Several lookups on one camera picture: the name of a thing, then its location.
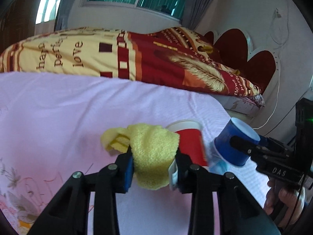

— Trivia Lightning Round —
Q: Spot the red heart-shaped headboard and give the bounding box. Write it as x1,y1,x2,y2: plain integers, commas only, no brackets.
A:
204,29,276,94

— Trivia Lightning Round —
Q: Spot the grey curtain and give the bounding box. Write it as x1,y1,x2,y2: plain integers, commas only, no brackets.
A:
181,0,213,30

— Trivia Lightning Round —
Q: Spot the red yellow patterned blanket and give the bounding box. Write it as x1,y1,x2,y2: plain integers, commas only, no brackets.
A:
1,27,261,97

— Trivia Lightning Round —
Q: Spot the red paper cup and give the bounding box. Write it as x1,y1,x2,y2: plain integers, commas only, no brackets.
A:
166,119,207,167

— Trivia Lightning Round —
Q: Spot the blue paper cup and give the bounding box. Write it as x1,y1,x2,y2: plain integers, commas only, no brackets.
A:
213,117,261,167

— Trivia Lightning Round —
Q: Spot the right hand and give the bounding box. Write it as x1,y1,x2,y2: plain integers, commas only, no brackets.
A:
263,178,305,228

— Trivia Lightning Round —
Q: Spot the bed with white frame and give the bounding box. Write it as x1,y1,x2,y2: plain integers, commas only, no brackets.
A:
212,94,263,124

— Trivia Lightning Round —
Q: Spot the bright side window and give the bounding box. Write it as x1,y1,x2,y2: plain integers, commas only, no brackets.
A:
36,0,60,24

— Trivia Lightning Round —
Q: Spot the yellow cloth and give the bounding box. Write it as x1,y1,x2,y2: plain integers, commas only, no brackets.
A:
100,123,180,190

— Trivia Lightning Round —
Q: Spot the light blue crumpled glove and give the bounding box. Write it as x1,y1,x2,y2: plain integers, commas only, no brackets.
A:
206,141,229,175

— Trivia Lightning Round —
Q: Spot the white hanging power cable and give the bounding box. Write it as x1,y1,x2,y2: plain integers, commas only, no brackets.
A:
252,8,288,131

